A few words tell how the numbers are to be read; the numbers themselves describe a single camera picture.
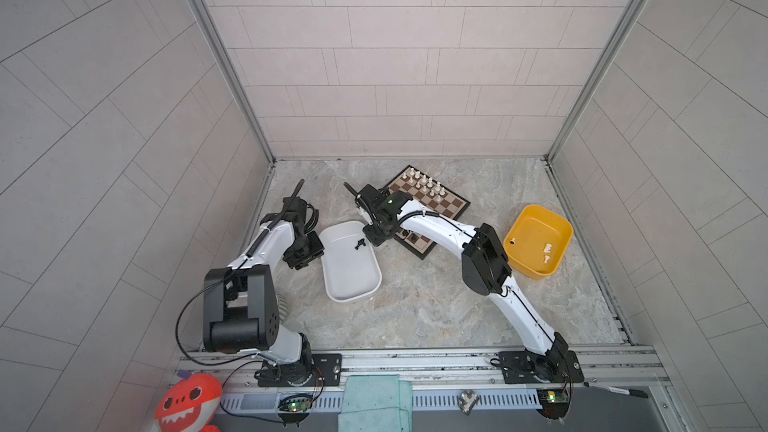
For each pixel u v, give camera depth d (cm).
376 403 67
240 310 43
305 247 73
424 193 105
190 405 60
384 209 67
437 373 71
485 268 57
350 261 90
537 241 94
